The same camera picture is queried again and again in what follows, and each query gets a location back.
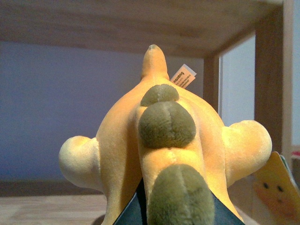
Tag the wooden shelf unit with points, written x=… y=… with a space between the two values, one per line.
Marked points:
x=64 y=62

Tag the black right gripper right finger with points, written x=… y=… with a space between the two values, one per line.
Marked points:
x=221 y=215

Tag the orange plush dinosaur toy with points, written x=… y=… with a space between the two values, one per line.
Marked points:
x=177 y=143

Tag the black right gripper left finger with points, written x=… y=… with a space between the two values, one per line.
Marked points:
x=135 y=211

